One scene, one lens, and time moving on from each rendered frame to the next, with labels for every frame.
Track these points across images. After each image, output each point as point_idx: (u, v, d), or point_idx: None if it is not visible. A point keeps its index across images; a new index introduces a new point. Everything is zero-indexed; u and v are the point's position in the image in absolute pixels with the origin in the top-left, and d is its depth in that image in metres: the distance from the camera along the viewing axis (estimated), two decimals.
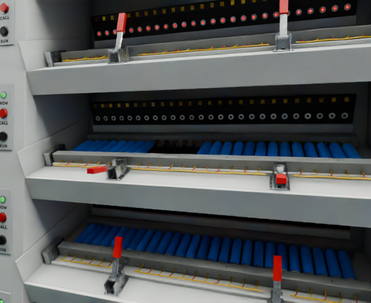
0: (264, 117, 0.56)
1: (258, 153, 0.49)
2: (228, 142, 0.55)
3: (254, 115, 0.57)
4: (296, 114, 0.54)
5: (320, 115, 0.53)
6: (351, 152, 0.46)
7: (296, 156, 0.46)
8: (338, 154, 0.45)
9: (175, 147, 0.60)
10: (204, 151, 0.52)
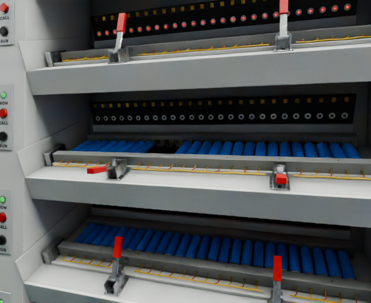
0: (264, 117, 0.56)
1: (258, 153, 0.49)
2: (228, 142, 0.55)
3: (254, 115, 0.57)
4: (296, 114, 0.54)
5: (320, 115, 0.53)
6: (351, 152, 0.46)
7: (296, 156, 0.46)
8: (338, 154, 0.45)
9: (175, 147, 0.60)
10: (205, 151, 0.52)
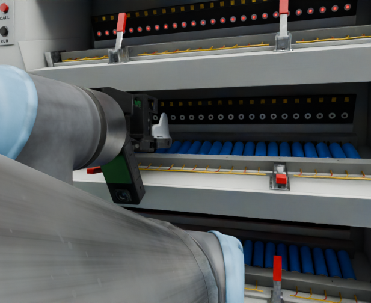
0: (264, 117, 0.56)
1: (258, 153, 0.49)
2: (228, 142, 0.55)
3: (254, 115, 0.57)
4: (296, 114, 0.54)
5: (320, 115, 0.53)
6: (351, 152, 0.46)
7: (296, 156, 0.46)
8: (338, 154, 0.45)
9: None
10: (205, 151, 0.52)
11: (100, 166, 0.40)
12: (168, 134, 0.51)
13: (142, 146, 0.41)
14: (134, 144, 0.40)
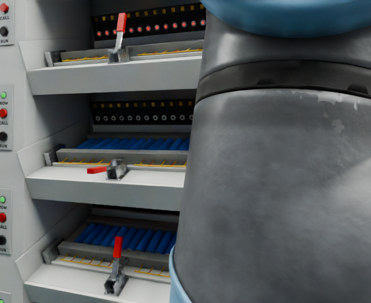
0: None
1: None
2: None
3: None
4: None
5: None
6: None
7: None
8: None
9: None
10: None
11: None
12: None
13: None
14: None
